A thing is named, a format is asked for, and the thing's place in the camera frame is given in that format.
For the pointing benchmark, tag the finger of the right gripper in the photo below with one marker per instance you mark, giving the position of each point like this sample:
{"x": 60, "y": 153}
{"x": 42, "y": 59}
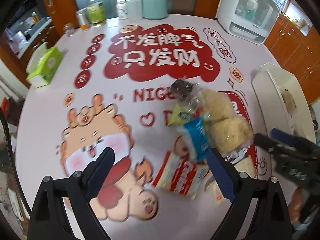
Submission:
{"x": 275, "y": 147}
{"x": 297, "y": 142}

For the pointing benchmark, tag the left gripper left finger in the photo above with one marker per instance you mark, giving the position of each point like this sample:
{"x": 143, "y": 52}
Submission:
{"x": 48, "y": 219}

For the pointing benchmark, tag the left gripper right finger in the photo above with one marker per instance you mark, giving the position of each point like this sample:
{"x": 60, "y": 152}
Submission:
{"x": 271, "y": 216}

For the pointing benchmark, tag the puffed rice cake packet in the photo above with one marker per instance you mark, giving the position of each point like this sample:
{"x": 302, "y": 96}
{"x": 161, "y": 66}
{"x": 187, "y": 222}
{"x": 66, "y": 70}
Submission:
{"x": 226, "y": 130}

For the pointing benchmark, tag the blue foil snack packet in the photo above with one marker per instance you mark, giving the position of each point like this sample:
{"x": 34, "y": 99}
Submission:
{"x": 194, "y": 137}

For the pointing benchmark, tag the dark round snack packet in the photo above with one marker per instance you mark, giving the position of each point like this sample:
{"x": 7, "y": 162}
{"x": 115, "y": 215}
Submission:
{"x": 184, "y": 90}

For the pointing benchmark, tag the white plastic storage bin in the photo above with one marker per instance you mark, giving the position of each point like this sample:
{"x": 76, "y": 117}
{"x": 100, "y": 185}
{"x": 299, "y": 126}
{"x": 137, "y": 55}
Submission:
{"x": 282, "y": 102}

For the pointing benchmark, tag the wooden cabinet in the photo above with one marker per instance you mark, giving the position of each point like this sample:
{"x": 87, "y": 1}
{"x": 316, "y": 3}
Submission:
{"x": 297, "y": 53}

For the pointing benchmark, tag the red white cookie packet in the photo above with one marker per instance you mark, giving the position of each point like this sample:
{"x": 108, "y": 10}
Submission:
{"x": 180, "y": 176}

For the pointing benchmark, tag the green yellow snack packet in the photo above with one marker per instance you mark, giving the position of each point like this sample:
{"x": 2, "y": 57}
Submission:
{"x": 181, "y": 115}

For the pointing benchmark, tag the white cabinet with clear door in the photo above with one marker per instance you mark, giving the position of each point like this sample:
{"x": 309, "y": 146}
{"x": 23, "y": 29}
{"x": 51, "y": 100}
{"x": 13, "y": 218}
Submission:
{"x": 251, "y": 20}

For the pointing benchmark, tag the green tissue box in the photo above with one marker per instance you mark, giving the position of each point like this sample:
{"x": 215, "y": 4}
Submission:
{"x": 42, "y": 65}

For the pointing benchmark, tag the small orange jar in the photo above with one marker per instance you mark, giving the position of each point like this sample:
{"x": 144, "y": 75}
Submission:
{"x": 81, "y": 16}

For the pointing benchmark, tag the teal canister brown lid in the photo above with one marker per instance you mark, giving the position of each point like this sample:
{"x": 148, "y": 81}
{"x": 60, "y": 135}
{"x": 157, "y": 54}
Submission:
{"x": 154, "y": 9}

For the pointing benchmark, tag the clear bottle green label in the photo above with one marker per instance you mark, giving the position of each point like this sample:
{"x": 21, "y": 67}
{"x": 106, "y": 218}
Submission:
{"x": 96, "y": 13}

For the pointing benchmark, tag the white pill bottle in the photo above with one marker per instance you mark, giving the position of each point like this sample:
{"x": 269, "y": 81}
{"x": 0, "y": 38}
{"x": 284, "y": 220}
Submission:
{"x": 121, "y": 9}

